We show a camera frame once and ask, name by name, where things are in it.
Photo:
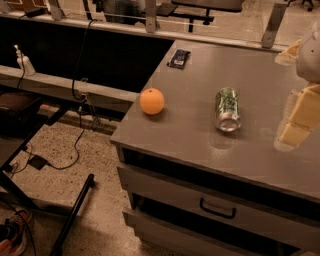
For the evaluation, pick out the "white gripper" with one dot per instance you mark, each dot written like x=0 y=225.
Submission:
x=310 y=59

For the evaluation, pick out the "green soda can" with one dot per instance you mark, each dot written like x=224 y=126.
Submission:
x=227 y=111

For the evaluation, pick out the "dark snack bar wrapper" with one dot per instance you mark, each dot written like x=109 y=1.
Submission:
x=178 y=59

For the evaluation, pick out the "orange fruit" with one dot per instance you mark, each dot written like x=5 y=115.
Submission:
x=151 y=101

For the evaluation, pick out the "grey upper drawer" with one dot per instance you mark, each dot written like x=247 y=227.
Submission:
x=256 y=228

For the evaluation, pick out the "grey drawer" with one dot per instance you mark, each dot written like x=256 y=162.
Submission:
x=256 y=228
x=176 y=238

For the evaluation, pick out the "grey lower drawer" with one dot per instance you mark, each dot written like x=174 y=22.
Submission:
x=176 y=238

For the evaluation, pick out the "white dispenser bottle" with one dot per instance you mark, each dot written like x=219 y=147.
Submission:
x=24 y=62

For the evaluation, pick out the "black power adapter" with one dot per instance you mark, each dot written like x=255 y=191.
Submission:
x=37 y=162

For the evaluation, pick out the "dark side desk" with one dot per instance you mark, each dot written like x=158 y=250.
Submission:
x=19 y=122

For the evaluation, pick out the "black metal table leg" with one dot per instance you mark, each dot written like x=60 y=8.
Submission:
x=57 y=247

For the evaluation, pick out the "orange white sneaker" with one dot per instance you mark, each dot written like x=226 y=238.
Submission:
x=13 y=238

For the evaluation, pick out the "grey metal bracket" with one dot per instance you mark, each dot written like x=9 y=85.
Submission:
x=274 y=22

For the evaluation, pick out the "black drawer handle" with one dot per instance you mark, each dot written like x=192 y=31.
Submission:
x=229 y=213

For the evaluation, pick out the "grey metal post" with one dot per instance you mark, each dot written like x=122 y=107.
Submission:
x=150 y=15

